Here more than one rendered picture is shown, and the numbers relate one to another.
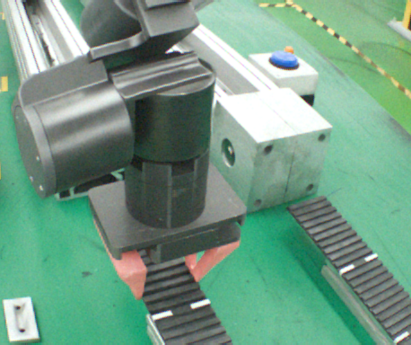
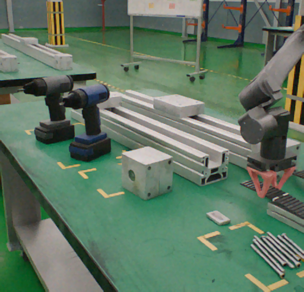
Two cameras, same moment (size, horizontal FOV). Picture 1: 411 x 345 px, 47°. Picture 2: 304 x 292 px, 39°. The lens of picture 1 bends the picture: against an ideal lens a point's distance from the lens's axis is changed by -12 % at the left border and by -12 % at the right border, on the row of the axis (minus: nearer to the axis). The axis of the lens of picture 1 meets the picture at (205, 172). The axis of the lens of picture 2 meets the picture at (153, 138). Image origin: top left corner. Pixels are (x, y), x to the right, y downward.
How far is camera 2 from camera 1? 72 cm
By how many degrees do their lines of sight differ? 20
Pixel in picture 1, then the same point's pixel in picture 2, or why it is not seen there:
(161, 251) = (278, 166)
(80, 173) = (268, 134)
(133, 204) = (267, 153)
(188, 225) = (283, 158)
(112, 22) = (259, 98)
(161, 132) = (279, 126)
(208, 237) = (289, 163)
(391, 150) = not seen: outside the picture
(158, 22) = (275, 96)
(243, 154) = not seen: hidden behind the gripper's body
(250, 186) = not seen: hidden behind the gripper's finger
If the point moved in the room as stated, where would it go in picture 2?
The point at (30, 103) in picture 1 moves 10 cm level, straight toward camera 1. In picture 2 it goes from (252, 116) to (288, 129)
